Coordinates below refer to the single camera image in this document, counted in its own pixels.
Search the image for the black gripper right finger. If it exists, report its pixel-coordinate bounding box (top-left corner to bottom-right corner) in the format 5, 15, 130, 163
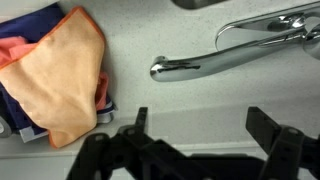
245, 106, 320, 180

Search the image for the grey round object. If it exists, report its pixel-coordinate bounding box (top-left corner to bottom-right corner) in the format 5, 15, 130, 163
0, 116, 13, 138

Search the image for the chrome faucet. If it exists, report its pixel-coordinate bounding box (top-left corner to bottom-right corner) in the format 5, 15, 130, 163
149, 1, 320, 83

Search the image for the peach orange-trimmed cloth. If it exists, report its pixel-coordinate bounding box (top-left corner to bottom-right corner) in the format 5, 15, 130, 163
0, 5, 107, 149

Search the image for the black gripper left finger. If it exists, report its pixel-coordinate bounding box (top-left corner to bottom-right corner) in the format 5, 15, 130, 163
65, 106, 201, 180

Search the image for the navy blue towel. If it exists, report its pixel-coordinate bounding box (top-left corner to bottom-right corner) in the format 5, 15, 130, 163
0, 2, 118, 144

